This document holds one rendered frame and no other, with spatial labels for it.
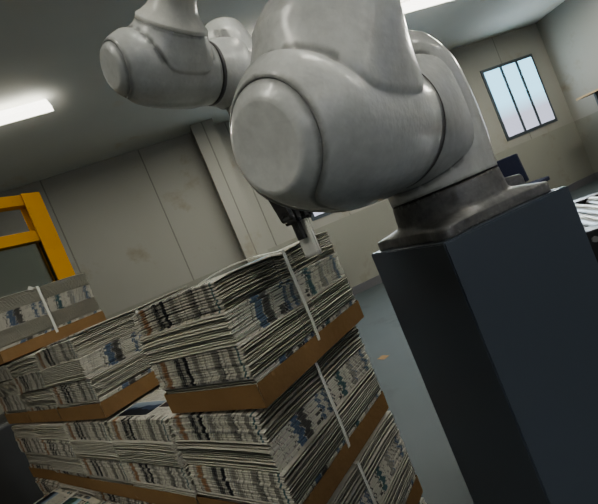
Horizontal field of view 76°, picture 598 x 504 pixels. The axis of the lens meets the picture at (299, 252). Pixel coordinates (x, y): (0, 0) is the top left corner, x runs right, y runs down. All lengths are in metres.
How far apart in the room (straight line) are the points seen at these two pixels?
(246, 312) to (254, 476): 0.30
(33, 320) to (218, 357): 1.16
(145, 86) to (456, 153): 0.43
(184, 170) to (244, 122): 5.08
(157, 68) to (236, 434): 0.60
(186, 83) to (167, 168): 4.82
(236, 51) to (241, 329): 0.46
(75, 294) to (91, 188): 3.78
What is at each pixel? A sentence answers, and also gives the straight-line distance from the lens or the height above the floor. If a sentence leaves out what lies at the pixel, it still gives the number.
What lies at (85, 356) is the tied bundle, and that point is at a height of 1.00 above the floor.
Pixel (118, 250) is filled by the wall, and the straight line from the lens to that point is 5.35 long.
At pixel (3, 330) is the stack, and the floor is 1.17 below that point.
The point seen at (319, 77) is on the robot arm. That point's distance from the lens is 0.33.
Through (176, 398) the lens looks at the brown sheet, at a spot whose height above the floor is 0.87.
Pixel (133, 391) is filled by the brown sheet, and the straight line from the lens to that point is 1.20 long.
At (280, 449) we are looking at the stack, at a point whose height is 0.75.
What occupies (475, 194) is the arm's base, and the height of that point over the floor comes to 1.03.
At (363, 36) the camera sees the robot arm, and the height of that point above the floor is 1.20.
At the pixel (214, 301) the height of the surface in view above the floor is 1.03.
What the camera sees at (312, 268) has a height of 1.00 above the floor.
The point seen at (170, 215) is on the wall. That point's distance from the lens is 5.31.
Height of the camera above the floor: 1.07
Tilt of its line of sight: 2 degrees down
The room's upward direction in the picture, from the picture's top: 23 degrees counter-clockwise
